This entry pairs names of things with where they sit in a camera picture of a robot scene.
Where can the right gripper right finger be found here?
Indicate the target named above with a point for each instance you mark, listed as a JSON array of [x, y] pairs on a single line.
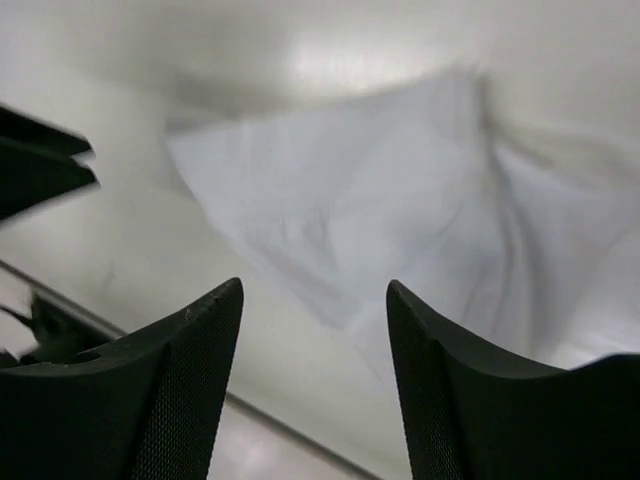
[[473, 410]]

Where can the aluminium table frame rail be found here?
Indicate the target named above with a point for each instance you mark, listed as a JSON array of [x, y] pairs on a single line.
[[200, 380]]

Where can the white skirt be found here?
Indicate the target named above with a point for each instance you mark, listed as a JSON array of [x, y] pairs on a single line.
[[534, 248]]

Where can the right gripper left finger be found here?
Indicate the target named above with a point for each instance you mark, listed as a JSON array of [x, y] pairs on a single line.
[[120, 395]]

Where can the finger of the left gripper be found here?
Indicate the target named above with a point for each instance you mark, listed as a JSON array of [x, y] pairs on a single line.
[[38, 163]]

